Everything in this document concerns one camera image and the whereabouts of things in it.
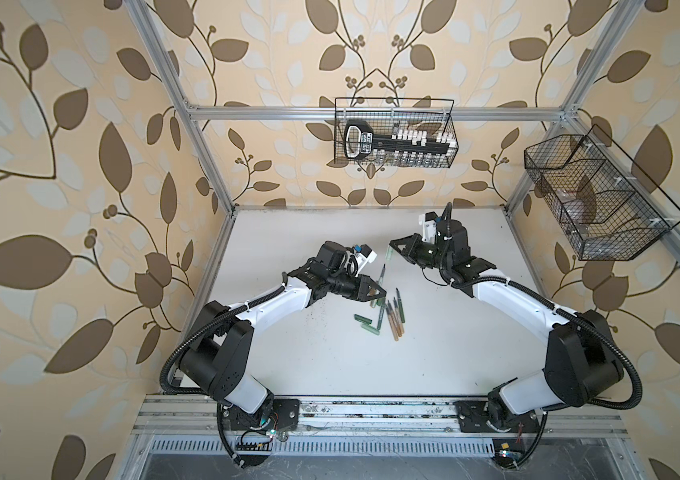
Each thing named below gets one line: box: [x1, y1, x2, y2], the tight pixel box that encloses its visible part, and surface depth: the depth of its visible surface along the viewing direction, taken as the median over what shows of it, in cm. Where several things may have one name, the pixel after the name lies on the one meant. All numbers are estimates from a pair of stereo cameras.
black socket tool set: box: [343, 120, 458, 167], surface depth 86 cm
